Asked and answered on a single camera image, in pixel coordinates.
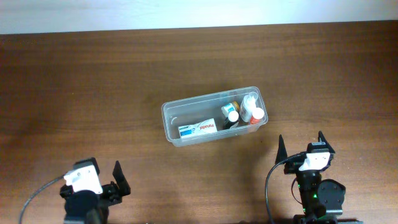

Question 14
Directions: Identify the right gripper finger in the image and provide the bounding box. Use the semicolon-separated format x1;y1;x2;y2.
275;134;288;164
318;131;335;154

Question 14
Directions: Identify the orange tube white cap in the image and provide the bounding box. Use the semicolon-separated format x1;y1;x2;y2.
249;108;265;124

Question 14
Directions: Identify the black bottle white cap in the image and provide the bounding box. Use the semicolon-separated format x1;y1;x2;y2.
223;111;239;129

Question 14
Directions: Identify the small jar gold lid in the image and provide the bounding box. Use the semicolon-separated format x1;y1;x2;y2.
221;101;239;117

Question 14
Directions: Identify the white Panadol box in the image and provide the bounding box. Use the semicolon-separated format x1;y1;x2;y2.
178;118;218;139

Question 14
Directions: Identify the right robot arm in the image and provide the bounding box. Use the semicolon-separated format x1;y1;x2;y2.
274;131;360;223

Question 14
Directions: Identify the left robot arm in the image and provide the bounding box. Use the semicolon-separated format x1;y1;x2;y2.
60;157;131;224

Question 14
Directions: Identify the clear plastic container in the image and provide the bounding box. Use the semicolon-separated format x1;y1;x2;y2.
162;86;268;147

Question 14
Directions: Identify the right black cable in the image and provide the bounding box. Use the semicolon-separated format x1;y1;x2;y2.
264;152;308;224

